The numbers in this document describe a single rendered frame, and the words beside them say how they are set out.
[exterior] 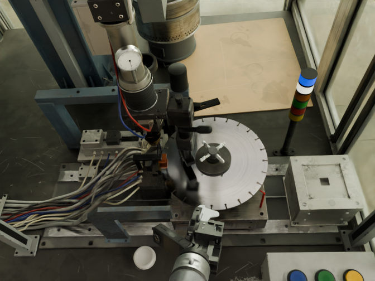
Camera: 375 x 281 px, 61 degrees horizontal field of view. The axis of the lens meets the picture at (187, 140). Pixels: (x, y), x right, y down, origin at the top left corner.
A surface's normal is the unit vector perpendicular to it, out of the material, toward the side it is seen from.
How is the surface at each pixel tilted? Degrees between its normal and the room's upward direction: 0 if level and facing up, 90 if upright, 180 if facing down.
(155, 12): 90
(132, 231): 0
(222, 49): 0
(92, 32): 90
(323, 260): 0
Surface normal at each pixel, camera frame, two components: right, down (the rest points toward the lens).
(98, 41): -0.01, 0.83
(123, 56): 0.36, 0.76
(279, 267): -0.08, -0.56
